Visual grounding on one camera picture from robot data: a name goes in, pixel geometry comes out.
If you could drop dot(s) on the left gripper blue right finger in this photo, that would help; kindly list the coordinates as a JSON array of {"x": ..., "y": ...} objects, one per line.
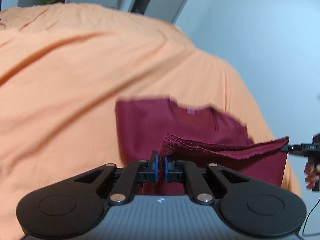
[{"x": 191, "y": 177}]

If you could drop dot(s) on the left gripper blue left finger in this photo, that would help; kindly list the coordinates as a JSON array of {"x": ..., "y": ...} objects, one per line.
[{"x": 128, "y": 181}]

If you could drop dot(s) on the maroon long sleeve shirt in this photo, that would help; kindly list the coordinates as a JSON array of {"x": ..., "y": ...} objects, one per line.
[{"x": 202, "y": 136}]

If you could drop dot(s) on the person's right hand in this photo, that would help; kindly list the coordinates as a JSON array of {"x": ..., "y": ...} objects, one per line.
[{"x": 312, "y": 175}]

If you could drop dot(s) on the orange bed duvet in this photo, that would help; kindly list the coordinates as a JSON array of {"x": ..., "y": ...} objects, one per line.
[{"x": 64, "y": 67}]

